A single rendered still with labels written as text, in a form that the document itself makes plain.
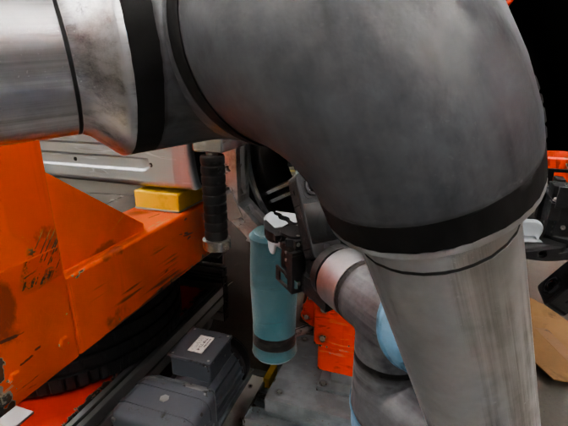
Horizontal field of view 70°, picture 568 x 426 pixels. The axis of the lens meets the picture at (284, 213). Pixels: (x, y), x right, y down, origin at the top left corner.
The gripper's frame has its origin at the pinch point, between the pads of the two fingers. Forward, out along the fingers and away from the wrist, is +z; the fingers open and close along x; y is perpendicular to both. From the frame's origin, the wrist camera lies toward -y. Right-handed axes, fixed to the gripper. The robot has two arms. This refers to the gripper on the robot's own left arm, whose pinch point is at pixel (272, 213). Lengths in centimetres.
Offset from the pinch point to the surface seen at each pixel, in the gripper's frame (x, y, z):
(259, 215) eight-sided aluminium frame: 5.6, 6.9, 19.4
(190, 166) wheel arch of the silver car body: -4.1, -1.4, 37.8
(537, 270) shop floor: 189, 79, 62
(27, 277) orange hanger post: -36.7, 7.5, 9.0
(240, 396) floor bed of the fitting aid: 6, 71, 38
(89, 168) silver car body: -26, 1, 59
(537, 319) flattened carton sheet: 140, 78, 30
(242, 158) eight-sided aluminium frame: 3.1, -5.3, 21.9
